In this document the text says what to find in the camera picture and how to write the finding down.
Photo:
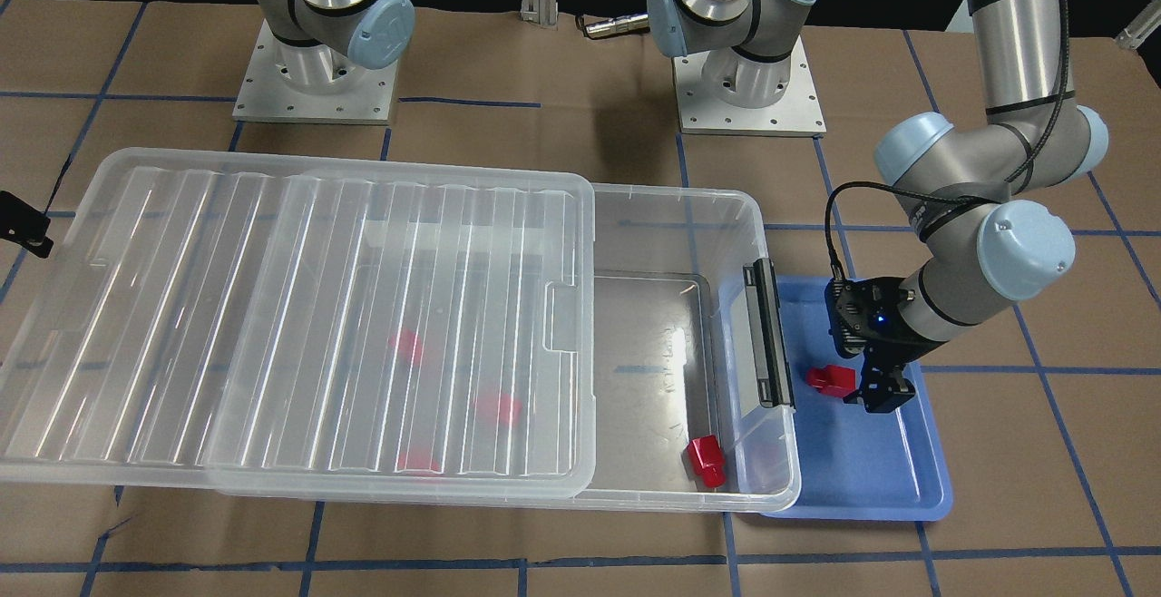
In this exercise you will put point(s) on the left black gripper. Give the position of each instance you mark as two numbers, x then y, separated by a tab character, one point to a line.
886	348

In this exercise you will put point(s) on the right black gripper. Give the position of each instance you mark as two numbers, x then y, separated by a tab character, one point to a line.
23	224

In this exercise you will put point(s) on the red block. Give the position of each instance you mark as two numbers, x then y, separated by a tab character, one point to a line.
418	462
498	409
707	461
832	380
405	348

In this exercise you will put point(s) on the clear plastic box lid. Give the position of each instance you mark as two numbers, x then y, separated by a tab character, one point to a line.
116	374

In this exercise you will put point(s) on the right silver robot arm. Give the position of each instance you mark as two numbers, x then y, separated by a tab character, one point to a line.
85	78

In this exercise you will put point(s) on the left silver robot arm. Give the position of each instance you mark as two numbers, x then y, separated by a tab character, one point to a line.
961	190

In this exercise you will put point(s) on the blue plastic tray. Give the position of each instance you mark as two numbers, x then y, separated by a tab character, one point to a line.
821	459

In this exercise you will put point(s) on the clear plastic storage box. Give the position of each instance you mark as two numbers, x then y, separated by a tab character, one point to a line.
598	310

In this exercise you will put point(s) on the black box latch handle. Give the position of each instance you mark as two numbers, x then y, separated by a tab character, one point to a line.
773	373

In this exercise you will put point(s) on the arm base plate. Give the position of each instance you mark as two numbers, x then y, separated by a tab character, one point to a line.
720	93
312	85

